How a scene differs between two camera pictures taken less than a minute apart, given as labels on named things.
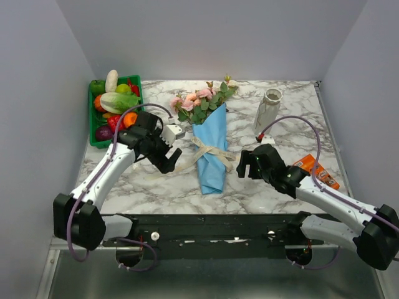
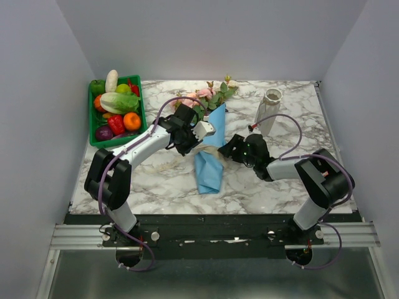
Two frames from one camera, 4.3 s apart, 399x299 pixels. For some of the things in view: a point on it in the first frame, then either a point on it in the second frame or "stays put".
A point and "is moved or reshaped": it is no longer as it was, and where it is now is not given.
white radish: x=111 y=81 stays put
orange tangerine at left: x=98 y=104 stays put
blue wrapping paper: x=212 y=164 stays put
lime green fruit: x=123 y=88 stays put
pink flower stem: x=207 y=96 stays put
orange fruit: x=129 y=118 stays put
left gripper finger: x=163 y=166 -> x=184 y=147
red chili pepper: x=134 y=88 stays put
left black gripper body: x=157 y=146 -> x=188 y=134
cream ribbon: x=223 y=156 is moved or reshaped
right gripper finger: x=244 y=161 -> x=236 y=149
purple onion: x=104 y=132 stays put
